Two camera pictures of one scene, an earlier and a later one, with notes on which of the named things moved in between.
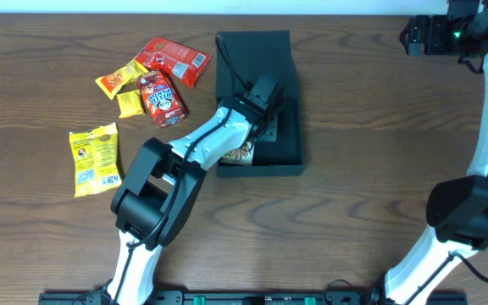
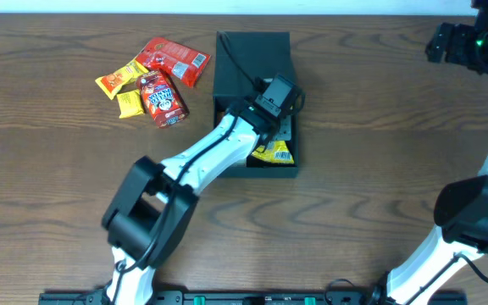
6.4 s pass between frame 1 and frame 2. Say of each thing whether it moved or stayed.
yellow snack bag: moved
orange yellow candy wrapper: stayed
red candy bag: stayed
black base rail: stayed
